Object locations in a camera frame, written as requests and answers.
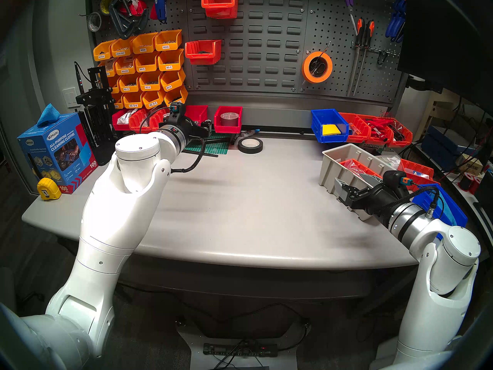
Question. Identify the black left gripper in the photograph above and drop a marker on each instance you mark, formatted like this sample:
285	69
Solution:
194	128

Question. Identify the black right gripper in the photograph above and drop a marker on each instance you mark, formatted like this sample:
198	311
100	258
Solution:
377	199

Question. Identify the orange bin holding plastic bag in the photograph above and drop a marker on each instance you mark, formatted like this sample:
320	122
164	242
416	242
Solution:
369	170

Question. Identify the clear bag of red parts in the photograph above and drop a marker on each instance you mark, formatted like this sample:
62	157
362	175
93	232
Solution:
352	167

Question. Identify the red bin holding tape roll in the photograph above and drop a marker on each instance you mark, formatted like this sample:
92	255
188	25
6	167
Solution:
228	130

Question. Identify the large grey storage bin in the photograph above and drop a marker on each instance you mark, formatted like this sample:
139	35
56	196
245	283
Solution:
331	172

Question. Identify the yellow sticky note pad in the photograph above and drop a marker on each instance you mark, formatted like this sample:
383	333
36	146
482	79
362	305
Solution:
330	129

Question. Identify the large blue storage bin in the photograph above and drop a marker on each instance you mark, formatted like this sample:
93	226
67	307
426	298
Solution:
317	136

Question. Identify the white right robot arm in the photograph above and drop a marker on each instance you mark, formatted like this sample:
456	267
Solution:
435	315

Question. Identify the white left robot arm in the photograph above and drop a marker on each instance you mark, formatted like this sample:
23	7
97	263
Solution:
111	219

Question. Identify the black hand tool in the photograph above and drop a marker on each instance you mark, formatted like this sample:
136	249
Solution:
397	131

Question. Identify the red and white tool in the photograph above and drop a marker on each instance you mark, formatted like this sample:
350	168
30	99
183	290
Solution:
138	7

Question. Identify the red bin with card pack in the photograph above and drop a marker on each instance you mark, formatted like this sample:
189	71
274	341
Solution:
197	113

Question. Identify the green cutting mat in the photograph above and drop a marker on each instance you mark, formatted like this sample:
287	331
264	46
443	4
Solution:
220	147

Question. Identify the long black plastic strip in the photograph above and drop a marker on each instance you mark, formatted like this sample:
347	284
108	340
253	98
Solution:
211	154

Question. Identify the black marker pen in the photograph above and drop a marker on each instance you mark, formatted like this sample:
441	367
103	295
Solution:
234	140

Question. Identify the clear packet with green print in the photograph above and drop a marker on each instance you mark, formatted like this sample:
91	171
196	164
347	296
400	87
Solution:
389	160

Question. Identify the white Kimtech wipes box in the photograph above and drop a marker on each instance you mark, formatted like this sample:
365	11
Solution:
371	145

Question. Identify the black tape roll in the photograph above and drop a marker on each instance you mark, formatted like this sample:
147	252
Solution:
243	149

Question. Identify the yellow bin labelled M4-0.7 HEX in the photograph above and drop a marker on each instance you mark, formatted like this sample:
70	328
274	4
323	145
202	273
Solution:
178	95

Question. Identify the orange bin with glue bottles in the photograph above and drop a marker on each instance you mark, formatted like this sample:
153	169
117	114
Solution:
358	139

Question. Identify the orange bin with red pliers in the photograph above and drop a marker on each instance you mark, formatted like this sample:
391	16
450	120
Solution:
379	142

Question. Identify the orange bin with blue card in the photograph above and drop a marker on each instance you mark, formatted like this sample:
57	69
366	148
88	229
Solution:
404	164

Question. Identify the red bin with screw bag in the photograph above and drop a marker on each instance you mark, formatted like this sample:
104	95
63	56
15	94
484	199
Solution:
155	122

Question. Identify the yellow bin labelled M3-6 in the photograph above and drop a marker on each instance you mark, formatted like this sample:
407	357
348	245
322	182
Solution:
172	82

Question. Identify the yellow bin labelled M2.5-5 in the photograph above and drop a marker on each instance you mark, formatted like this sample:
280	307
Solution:
153	100

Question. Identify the blue and white card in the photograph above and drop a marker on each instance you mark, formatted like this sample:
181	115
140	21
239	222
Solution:
420	172

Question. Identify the clear plastic bag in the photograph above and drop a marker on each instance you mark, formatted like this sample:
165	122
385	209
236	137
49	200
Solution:
144	120

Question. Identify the red bin with clear bag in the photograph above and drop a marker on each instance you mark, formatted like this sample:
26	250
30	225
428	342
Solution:
136	129

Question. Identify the yellow bin labelled M3-8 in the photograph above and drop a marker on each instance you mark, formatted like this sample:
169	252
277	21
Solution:
149	84

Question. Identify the yellow bin labelled M3-4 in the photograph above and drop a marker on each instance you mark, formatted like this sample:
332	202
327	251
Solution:
170	63

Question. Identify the yellow bin labelled M2.5-6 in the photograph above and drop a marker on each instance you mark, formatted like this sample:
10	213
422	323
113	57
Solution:
133	102

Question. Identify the white plastic bag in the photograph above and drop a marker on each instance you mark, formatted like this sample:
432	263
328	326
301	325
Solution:
123	118

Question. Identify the red bin with white bag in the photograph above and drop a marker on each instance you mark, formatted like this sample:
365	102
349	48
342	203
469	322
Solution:
121	128

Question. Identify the yellow bin labelled M4-6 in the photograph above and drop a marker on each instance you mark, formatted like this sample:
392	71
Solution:
144	64

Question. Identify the yellow bin labelled M3-12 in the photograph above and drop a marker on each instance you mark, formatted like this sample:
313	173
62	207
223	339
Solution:
128	86

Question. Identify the dark blue storage crate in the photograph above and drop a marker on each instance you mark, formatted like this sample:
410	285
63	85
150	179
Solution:
439	142

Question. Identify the blue microfibre cloth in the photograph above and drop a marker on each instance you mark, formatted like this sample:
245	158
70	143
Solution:
448	207

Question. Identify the yellow bin labelled M2.5-8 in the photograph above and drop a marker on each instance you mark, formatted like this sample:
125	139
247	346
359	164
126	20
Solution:
118	102

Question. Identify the yellow bin labelled M3X6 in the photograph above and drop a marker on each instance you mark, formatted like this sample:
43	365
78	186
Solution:
166	43

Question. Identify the small yellow parts bin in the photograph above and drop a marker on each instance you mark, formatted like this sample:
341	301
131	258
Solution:
109	66
114	86

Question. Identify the yellow bin labelled M4X4X6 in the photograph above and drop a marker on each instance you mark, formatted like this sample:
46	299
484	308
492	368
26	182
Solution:
125	66

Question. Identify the grey pegboard with hand tools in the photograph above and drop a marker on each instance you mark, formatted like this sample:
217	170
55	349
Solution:
339	84

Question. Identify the blue bin holding cloth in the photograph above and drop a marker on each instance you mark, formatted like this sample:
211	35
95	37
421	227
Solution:
462	219

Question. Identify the red thread spool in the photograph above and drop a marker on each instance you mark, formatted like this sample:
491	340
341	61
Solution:
468	180

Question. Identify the black metal stand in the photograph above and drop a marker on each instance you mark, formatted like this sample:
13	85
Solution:
97	103

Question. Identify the small cardboard box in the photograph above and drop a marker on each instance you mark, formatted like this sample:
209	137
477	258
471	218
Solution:
472	165

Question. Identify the orange masking tape roll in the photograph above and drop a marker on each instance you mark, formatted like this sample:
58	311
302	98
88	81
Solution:
307	70

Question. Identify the yellow bin labelled M3X8 BAD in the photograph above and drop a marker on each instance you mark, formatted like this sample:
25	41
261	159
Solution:
121	49

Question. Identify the grey pegboard with yellow bins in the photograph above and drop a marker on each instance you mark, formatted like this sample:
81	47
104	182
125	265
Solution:
174	10

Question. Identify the black carabiner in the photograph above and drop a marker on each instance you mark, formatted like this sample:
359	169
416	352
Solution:
378	57

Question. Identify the metal hook rack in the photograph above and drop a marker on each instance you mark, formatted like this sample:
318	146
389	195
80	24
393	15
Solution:
389	52

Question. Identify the blue cleaning cloths box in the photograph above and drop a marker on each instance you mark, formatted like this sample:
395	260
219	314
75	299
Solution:
58	152

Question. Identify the hanging grey tape roll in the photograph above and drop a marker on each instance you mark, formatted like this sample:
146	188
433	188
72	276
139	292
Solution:
89	23

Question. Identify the blue cloth in box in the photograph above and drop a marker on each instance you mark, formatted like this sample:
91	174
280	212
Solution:
48	116

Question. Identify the yellow tape roll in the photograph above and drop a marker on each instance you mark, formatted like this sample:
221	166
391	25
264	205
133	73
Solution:
105	5

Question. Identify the blue spring clamps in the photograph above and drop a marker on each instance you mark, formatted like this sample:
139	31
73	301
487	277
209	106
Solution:
395	24

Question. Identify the yellow tape measure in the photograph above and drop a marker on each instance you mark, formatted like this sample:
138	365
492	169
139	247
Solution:
49	189

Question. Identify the black monitor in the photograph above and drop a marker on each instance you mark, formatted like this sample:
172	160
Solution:
443	34

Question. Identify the black power strip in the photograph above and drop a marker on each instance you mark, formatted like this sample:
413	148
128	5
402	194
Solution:
231	350

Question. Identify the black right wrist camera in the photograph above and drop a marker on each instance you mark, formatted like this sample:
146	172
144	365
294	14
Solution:
394	178

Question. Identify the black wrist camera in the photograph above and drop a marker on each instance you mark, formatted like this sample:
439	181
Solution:
394	178
177	110

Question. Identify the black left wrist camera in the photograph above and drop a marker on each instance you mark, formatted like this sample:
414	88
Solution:
177	110

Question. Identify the orange wall bin with contents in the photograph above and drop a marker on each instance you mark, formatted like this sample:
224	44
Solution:
201	57

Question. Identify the grey louvered wall panel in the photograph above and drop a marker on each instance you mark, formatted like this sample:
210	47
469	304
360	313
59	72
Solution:
270	45

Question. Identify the empty orange wall bin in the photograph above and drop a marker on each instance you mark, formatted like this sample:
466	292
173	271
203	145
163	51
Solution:
218	9

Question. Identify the white wall switch plate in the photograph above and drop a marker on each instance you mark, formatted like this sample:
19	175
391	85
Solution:
70	97

